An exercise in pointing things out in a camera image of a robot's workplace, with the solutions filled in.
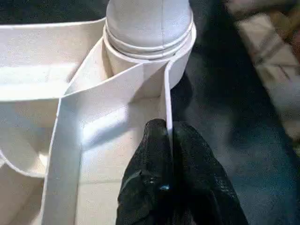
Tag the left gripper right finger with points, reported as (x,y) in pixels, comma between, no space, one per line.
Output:
(201,187)

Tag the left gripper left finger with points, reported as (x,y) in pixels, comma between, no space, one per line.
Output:
(145,187)

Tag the white plastic table top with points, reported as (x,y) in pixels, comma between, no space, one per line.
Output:
(47,105)

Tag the white plastic table leg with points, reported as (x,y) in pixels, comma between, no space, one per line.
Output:
(147,23)

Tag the black mat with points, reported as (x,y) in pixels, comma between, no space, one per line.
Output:
(234,129)

